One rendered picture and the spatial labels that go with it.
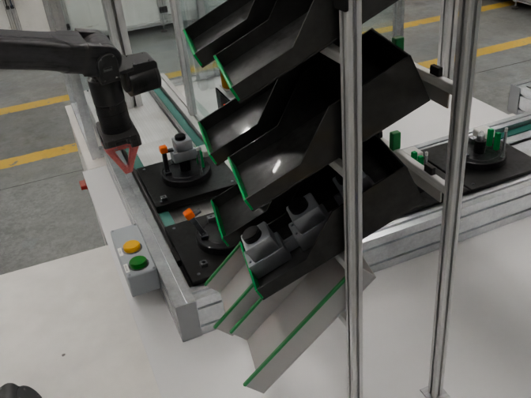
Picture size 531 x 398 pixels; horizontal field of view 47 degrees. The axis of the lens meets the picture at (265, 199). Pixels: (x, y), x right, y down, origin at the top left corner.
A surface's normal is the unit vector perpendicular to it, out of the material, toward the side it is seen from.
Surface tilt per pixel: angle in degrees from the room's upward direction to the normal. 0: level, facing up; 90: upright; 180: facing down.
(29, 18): 90
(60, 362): 0
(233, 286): 45
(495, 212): 90
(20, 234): 0
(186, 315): 90
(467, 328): 0
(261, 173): 25
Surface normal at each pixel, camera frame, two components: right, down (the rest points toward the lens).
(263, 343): -0.75, -0.46
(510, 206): 0.39, 0.46
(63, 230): -0.08, -0.84
